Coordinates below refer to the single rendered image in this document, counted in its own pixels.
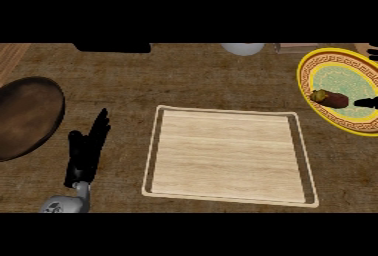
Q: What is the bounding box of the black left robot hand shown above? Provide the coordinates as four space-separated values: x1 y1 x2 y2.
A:
62 107 112 189

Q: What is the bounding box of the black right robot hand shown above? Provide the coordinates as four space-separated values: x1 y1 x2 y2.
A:
353 47 378 110

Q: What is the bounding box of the yellow patterned plate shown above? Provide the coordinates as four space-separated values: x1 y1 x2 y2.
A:
296 47 378 137

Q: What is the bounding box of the brown sweet potato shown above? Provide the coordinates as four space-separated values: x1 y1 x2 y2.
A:
309 88 350 109

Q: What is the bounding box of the dark brown wooden plate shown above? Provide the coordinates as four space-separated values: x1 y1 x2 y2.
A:
0 76 67 163

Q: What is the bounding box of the pale wooden tray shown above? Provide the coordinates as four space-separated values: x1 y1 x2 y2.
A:
141 104 321 209

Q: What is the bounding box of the brown wooden block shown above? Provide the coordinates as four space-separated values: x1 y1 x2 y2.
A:
273 42 321 55

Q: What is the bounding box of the pale grey round object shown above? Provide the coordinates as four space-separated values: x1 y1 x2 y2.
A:
219 42 268 57

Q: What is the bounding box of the black appliance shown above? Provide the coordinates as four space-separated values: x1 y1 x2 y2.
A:
73 42 154 54

